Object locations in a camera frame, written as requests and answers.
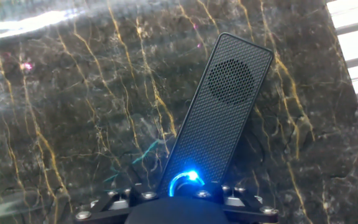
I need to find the black mesh bar speaker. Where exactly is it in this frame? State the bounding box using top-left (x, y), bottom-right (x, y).
top-left (155, 32), bottom-right (275, 200)

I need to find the blue-lit speaker volume knob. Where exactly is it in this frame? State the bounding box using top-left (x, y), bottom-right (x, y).
top-left (168, 170), bottom-right (206, 198)

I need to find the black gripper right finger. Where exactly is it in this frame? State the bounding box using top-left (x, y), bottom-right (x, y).
top-left (194, 183), bottom-right (280, 224)

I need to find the dark marble pattern mat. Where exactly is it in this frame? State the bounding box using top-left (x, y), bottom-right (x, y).
top-left (0, 0), bottom-right (358, 224)

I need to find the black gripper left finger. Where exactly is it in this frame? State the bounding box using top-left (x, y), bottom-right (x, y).
top-left (75, 183), bottom-right (160, 224)

